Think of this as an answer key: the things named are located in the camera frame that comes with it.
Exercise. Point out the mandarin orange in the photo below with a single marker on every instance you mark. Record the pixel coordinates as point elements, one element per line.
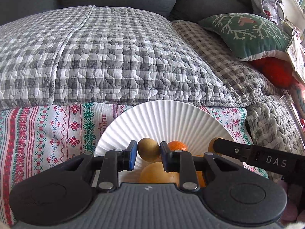
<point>177,145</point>

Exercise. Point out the brown grey checked blanket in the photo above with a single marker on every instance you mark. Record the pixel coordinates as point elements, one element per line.
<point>250,93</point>

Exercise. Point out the green snowflake pillow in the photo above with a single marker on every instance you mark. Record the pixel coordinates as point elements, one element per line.
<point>249,36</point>

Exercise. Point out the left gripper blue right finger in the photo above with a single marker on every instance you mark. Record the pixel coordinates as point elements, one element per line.
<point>167,157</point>

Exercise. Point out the orange tomato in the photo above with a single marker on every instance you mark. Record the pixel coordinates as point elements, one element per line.
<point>200,179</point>

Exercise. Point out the floral paper bag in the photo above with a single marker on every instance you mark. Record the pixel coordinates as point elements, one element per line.
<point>294,51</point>

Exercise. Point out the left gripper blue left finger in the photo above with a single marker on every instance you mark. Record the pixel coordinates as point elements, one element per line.
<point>130,156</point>

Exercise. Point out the grey checked quilt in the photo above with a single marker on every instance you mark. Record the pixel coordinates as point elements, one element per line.
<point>102,54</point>

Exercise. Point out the red cushion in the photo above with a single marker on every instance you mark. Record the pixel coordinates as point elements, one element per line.
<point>277,71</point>

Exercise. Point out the large yellow passion fruit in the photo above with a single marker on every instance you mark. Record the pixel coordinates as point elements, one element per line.
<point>154,173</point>

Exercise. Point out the white ribbed plate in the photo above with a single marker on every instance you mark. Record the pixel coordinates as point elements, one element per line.
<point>163,121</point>

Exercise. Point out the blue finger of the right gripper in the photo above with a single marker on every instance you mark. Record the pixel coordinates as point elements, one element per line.
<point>236,150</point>

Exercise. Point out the patterned red green tablecloth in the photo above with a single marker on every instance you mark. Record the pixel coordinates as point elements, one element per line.
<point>37,138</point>

